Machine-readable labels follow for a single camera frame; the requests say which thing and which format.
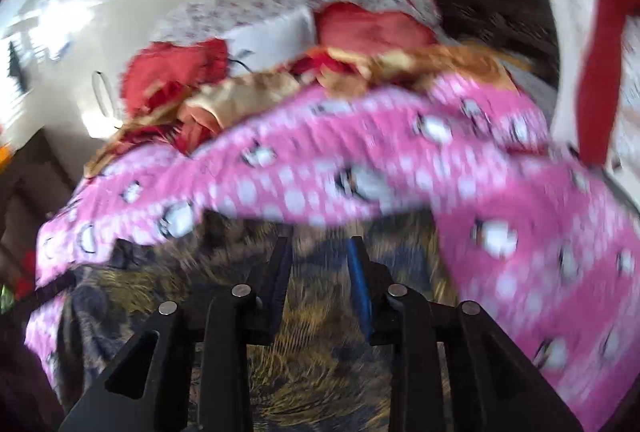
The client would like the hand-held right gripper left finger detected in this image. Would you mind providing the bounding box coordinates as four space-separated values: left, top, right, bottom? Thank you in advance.
60 237 293 432

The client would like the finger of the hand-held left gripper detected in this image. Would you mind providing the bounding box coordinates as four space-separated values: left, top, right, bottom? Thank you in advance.
22 275 78 310

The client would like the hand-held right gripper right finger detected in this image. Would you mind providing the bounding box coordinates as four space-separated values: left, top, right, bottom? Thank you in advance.
349 236 583 432

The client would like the brown blue batik cloth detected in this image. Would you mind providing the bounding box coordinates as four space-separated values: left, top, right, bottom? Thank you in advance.
55 207 461 432

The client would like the pink penguin print blanket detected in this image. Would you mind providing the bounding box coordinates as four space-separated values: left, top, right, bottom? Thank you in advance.
25 72 640 432

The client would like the red gold satin cloth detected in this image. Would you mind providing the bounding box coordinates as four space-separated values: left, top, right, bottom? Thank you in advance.
85 42 516 178

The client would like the dark hanging garment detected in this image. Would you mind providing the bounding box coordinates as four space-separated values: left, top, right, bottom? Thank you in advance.
7 40 27 88

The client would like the red frilled pillow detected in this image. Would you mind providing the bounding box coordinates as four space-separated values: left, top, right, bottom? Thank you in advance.
122 40 231 113
317 2 436 58

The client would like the white folded cloth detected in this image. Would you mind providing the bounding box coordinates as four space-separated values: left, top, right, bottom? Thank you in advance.
227 7 318 63

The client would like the red cloth on chair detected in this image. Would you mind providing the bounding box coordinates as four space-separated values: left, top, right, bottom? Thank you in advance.
560 0 632 165

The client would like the white chair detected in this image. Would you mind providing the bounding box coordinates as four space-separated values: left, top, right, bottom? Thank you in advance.
542 0 640 183

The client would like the black cord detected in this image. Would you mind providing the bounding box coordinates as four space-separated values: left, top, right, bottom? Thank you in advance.
92 70 122 123

